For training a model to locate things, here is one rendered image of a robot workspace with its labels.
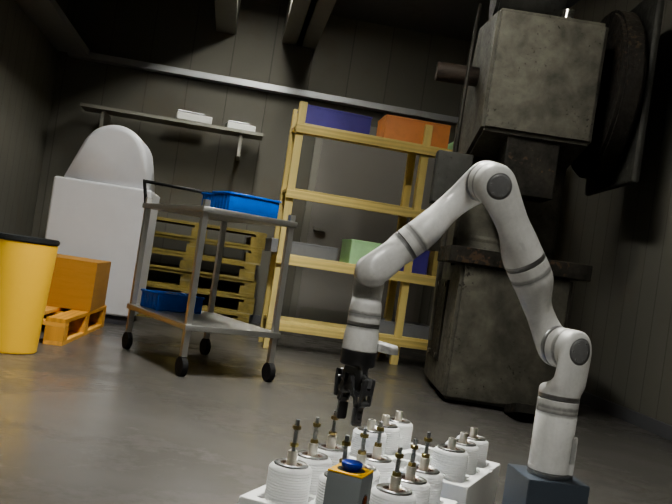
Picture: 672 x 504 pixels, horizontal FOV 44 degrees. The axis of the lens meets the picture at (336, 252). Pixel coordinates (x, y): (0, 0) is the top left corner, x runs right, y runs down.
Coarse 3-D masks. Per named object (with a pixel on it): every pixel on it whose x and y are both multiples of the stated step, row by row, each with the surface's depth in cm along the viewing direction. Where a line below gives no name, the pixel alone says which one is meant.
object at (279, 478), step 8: (272, 464) 178; (272, 472) 176; (280, 472) 175; (288, 472) 175; (296, 472) 175; (304, 472) 176; (272, 480) 176; (280, 480) 175; (288, 480) 175; (296, 480) 175; (304, 480) 176; (272, 488) 176; (280, 488) 175; (288, 488) 175; (296, 488) 175; (304, 488) 176; (264, 496) 179; (272, 496) 176; (280, 496) 175; (288, 496) 175; (296, 496) 175; (304, 496) 177
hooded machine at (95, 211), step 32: (96, 160) 633; (128, 160) 635; (64, 192) 626; (96, 192) 628; (128, 192) 631; (64, 224) 626; (96, 224) 628; (128, 224) 631; (96, 256) 628; (128, 256) 631; (128, 288) 631
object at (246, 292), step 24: (192, 240) 732; (216, 240) 734; (264, 240) 740; (168, 264) 798; (192, 264) 731; (240, 264) 735; (168, 288) 727; (240, 288) 737; (216, 312) 732; (240, 312) 737
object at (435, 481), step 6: (420, 474) 189; (426, 474) 189; (438, 474) 191; (432, 480) 188; (438, 480) 189; (432, 486) 189; (438, 486) 190; (432, 492) 189; (438, 492) 190; (432, 498) 189; (438, 498) 190
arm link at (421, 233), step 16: (464, 176) 178; (448, 192) 178; (464, 192) 178; (432, 208) 176; (448, 208) 176; (464, 208) 179; (416, 224) 173; (432, 224) 173; (448, 224) 176; (416, 240) 173; (432, 240) 174; (416, 256) 175
